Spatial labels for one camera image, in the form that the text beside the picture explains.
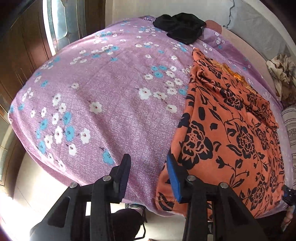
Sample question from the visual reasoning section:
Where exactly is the wooden door with stained glass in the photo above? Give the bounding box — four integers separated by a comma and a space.
0, 0, 107, 186

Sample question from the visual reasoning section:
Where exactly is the orange black floral blouse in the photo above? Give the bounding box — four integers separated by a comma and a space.
170, 48, 285, 217

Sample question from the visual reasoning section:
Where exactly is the pink quilted mattress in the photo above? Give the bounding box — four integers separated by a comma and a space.
206, 20, 278, 100

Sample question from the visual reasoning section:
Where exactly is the beige brown floral blanket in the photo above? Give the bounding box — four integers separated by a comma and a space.
266, 54, 295, 108

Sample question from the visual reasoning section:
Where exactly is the striped floral cushion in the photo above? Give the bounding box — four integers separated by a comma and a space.
281, 105, 295, 188

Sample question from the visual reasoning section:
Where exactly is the grey pillow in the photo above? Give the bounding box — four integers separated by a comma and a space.
224, 1, 295, 60

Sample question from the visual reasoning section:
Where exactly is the black crumpled garment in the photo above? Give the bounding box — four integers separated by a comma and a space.
153, 13, 206, 45

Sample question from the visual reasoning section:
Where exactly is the purple floral bed sheet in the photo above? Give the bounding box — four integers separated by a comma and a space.
8, 18, 292, 218

